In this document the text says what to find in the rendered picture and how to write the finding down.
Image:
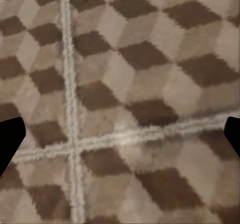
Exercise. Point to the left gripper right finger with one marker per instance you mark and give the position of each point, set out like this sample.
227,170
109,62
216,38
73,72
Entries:
232,133

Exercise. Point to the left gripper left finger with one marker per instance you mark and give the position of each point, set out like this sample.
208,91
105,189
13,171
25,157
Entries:
12,133

